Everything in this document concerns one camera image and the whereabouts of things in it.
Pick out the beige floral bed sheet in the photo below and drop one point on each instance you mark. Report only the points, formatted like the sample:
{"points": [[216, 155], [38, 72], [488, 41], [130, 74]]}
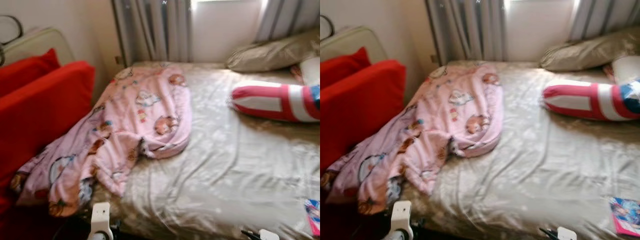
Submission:
{"points": [[545, 170], [230, 170]]}

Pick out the colourful pink edged book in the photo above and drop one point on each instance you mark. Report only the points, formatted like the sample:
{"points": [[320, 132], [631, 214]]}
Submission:
{"points": [[626, 216], [313, 217]]}

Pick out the red white striped bolster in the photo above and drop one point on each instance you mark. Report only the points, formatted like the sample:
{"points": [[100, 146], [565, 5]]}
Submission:
{"points": [[585, 100], [270, 102]]}

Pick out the pink cartoon print blanket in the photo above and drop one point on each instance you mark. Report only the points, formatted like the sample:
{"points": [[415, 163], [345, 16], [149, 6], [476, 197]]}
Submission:
{"points": [[130, 125], [445, 125]]}

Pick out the olive satin pillow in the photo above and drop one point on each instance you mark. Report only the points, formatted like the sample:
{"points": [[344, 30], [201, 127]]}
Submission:
{"points": [[270, 55], [585, 52]]}

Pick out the white green quilted mattress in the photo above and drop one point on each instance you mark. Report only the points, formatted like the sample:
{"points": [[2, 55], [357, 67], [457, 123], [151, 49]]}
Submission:
{"points": [[40, 45], [355, 42]]}

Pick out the grey pleated curtain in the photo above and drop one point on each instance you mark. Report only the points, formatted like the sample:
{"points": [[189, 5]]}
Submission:
{"points": [[465, 27], [150, 27], [290, 17], [605, 17]]}

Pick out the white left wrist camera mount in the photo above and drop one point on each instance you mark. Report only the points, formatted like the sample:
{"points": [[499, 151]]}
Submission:
{"points": [[401, 216], [101, 217]]}

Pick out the wall socket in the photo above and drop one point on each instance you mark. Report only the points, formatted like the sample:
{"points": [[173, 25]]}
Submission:
{"points": [[435, 58], [118, 59]]}

